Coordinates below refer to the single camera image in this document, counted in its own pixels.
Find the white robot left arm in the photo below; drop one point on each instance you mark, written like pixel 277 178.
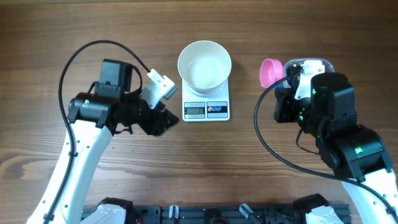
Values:
pixel 91 123

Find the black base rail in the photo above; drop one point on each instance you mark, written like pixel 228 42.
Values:
pixel 271 213

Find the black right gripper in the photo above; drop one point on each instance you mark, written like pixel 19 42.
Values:
pixel 283 107

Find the pile of black beans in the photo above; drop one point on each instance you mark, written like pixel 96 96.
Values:
pixel 292 76

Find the white digital kitchen scale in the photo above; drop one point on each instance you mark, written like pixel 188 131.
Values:
pixel 207 106

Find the white bowl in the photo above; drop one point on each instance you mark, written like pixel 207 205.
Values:
pixel 204 65

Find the pink scoop with blue handle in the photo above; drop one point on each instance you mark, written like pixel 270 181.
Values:
pixel 271 70

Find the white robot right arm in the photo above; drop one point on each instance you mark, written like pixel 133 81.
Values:
pixel 355 153

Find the clear plastic bean container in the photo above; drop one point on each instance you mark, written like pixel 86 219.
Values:
pixel 298 61

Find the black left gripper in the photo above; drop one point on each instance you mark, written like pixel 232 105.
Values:
pixel 152 121

